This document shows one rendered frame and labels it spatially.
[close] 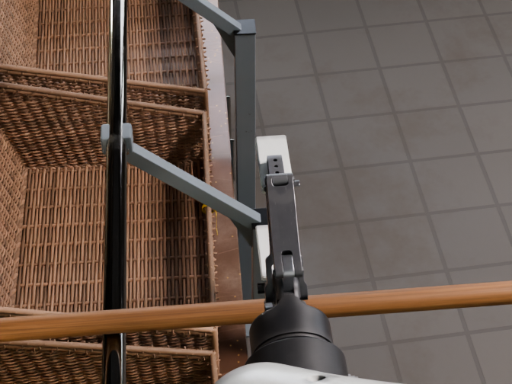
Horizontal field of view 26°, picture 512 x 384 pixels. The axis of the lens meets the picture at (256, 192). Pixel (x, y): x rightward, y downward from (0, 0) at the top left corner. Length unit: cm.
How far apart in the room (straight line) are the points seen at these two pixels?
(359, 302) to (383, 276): 155
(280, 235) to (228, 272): 121
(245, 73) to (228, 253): 36
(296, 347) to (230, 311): 43
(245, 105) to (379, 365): 84
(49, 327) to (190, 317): 17
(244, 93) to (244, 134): 12
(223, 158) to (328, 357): 147
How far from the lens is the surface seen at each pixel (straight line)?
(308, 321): 99
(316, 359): 96
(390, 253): 300
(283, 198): 100
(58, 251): 226
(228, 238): 226
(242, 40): 214
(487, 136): 333
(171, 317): 138
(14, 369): 193
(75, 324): 139
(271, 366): 81
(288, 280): 100
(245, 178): 242
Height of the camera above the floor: 233
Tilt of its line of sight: 49 degrees down
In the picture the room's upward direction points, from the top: straight up
